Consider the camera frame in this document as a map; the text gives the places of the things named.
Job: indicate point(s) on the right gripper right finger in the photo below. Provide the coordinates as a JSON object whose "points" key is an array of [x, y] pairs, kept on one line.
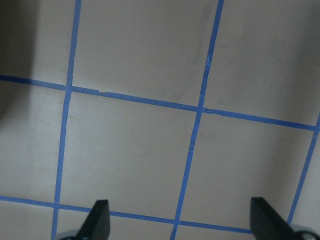
{"points": [[267, 224]]}

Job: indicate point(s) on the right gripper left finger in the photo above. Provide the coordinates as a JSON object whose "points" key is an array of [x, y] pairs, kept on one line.
{"points": [[97, 225]]}

